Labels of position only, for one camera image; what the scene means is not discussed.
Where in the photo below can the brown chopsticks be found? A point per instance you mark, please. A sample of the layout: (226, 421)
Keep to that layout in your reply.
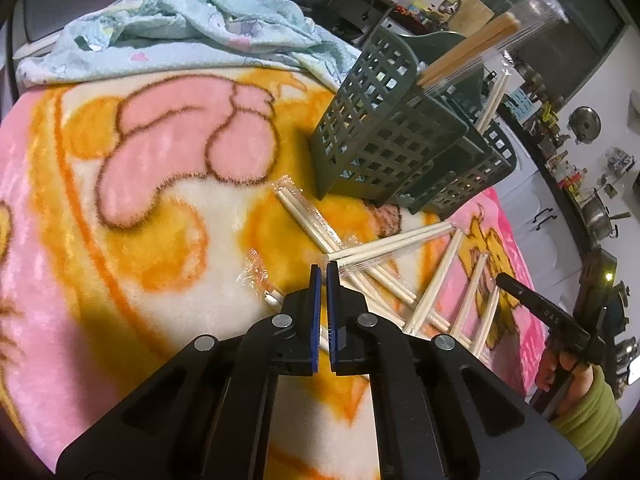
(475, 42)

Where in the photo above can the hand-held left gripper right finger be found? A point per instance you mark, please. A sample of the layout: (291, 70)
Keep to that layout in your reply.
(332, 310)

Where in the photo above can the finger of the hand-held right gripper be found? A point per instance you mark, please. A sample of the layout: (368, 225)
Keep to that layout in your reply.
(525, 296)

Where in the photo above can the pink orange printed blanket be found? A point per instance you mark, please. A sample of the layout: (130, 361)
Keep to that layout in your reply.
(150, 260)

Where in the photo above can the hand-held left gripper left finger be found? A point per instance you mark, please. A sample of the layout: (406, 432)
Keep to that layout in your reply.
(315, 310)

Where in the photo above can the dark green plastic utensil holder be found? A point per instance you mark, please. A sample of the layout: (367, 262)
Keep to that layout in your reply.
(380, 135)

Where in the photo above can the person's right hand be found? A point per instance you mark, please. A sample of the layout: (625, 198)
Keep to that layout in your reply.
(575, 385)

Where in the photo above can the white kitchen cabinets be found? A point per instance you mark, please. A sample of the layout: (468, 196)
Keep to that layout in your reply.
(540, 200)

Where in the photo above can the black stove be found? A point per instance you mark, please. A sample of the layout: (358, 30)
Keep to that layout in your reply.
(595, 285)

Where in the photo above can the wooden cutting board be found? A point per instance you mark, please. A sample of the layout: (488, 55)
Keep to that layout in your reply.
(472, 12)

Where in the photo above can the blue knife block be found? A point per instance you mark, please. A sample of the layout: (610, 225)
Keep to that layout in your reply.
(521, 104)

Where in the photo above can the light blue printed cloth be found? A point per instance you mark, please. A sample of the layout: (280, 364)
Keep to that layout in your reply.
(200, 35)

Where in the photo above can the row of condiment bottles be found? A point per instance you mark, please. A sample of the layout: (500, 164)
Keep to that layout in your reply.
(555, 140)

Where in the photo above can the pile of pale chopsticks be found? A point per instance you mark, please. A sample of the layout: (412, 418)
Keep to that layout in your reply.
(390, 247)

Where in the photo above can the dark framed window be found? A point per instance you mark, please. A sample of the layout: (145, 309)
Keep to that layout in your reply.
(575, 20)

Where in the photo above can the steel pot lid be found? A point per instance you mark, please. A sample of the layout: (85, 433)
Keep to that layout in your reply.
(582, 125)

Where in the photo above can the steel cooking pot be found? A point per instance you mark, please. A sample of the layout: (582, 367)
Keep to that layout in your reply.
(597, 217)

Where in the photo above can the pale chopstick pair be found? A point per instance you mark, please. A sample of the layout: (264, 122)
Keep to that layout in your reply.
(492, 102)
(267, 296)

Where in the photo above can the metal kitchen shelf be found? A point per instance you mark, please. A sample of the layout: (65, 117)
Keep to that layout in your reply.
(350, 5)

